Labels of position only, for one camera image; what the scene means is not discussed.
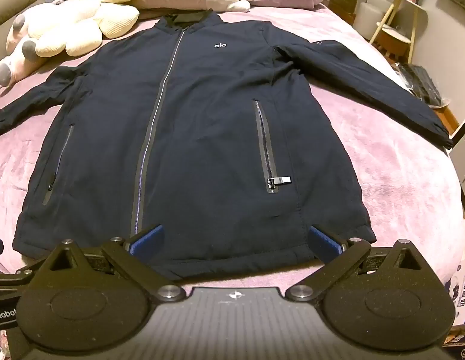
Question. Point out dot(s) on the cream flower plush toy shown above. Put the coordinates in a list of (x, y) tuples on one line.
[(78, 26)]

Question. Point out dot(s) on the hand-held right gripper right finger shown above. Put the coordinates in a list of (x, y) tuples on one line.
[(324, 242)]

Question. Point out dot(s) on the printed cardboard box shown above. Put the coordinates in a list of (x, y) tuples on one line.
[(461, 300)]

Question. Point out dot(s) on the navy zip jacket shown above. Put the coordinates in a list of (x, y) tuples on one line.
[(217, 138)]

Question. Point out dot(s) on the white side table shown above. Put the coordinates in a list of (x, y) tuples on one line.
[(399, 18)]

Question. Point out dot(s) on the bed with purple sheet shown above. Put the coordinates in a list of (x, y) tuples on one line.
[(386, 180)]

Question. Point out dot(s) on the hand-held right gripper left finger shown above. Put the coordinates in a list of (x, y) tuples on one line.
[(148, 239)]

